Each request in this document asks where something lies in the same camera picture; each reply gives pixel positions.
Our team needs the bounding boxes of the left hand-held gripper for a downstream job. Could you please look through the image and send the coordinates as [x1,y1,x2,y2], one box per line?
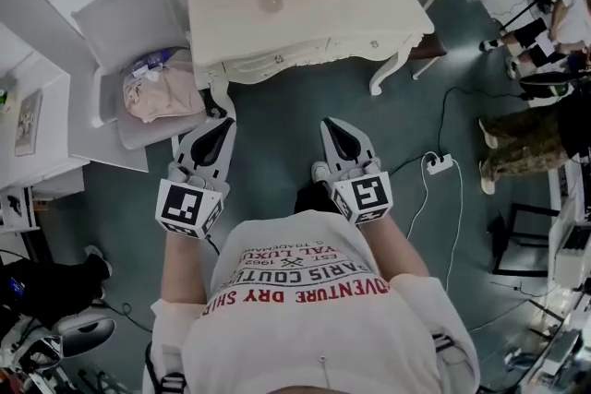
[155,118,237,240]

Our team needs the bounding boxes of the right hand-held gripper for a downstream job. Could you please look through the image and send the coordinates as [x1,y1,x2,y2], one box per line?
[320,118,394,226]

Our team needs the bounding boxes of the person's left forearm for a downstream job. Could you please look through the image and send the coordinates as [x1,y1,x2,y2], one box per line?
[159,226,223,306]

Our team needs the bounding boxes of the person's right forearm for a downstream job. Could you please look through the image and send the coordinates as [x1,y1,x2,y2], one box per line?
[362,210,431,288]

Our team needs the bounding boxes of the cream dressing table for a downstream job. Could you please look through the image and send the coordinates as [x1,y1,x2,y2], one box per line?
[184,0,436,97]

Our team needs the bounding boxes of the person's white shoe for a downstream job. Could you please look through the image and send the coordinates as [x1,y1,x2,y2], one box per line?
[311,161,332,185]

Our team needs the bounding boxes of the person's black trousers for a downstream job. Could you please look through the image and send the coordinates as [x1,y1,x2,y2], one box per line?
[294,186,341,216]

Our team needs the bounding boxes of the pink folded clothes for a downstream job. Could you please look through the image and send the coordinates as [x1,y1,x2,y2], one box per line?
[122,59,207,125]

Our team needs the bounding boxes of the purple plastic bag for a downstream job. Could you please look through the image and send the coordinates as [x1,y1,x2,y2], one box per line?
[130,46,187,78]

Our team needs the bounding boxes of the brown wooden chair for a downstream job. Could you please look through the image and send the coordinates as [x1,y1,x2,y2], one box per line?
[400,0,450,80]

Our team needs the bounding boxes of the white chair with grey cushion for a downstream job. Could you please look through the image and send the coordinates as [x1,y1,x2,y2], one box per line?
[70,0,210,152]

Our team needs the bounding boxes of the white cabinet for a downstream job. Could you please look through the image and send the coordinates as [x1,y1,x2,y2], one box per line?
[0,22,91,200]

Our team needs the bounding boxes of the framed picture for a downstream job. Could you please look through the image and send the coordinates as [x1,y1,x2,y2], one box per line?
[14,89,44,158]

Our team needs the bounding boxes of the person's white printed T-shirt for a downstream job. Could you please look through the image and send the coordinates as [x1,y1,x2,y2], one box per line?
[150,208,481,394]

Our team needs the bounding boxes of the white box with black print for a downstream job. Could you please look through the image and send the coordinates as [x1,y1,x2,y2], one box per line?
[0,187,41,233]

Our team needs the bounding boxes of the white machine housing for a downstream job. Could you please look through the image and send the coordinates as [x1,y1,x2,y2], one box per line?
[0,316,116,377]

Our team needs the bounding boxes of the white equipment box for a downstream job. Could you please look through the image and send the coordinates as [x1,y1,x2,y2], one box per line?
[549,161,591,288]

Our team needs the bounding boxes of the white metal rack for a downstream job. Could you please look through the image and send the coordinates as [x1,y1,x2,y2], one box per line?
[501,290,591,394]

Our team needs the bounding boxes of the black floor cable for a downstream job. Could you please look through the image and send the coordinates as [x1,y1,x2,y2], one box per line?
[386,86,524,177]

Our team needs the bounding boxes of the white power strip with cable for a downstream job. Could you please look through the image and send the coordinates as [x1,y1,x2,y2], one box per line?
[404,155,464,293]

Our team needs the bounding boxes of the black metal frame stand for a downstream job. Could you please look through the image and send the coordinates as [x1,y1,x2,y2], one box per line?
[489,201,562,279]

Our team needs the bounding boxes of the black backpack strap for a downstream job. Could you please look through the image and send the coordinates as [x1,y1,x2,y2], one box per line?
[144,331,187,394]
[430,331,468,366]

